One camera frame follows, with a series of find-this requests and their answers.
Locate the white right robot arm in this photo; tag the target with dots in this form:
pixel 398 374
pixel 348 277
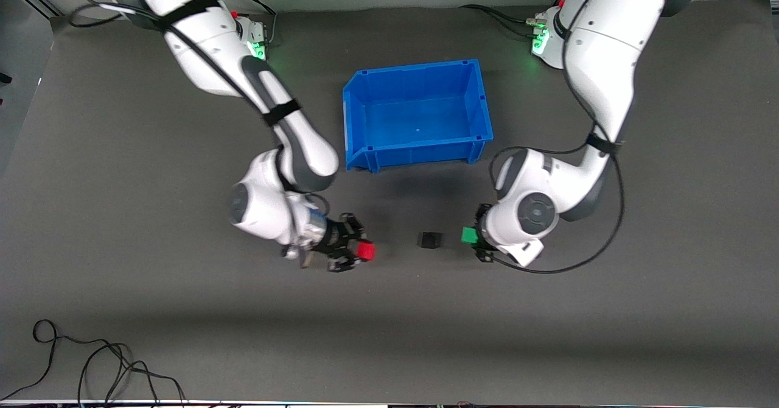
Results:
pixel 201 42

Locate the blue plastic bin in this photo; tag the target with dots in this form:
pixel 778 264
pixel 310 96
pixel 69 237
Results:
pixel 420 116

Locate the small black cube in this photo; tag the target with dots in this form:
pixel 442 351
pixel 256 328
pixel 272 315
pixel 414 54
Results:
pixel 430 239

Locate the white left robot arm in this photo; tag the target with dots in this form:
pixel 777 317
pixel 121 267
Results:
pixel 602 49

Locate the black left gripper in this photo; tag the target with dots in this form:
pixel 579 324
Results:
pixel 482 245

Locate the small green cube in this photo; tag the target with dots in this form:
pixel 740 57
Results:
pixel 469 235

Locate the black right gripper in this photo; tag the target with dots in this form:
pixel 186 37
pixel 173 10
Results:
pixel 336 235

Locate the dark grey table mat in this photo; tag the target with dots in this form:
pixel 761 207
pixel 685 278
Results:
pixel 122 213

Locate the small red cube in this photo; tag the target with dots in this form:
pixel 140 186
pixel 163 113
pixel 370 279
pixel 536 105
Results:
pixel 366 250

